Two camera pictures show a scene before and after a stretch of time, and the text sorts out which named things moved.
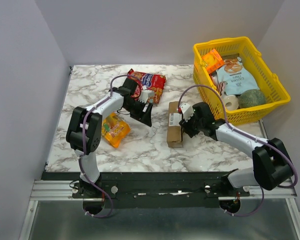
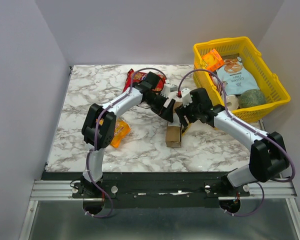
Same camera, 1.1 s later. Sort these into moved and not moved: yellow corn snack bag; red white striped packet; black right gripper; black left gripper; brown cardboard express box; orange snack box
Moved: black right gripper; black left gripper
Not moved: yellow corn snack bag; orange snack box; red white striped packet; brown cardboard express box
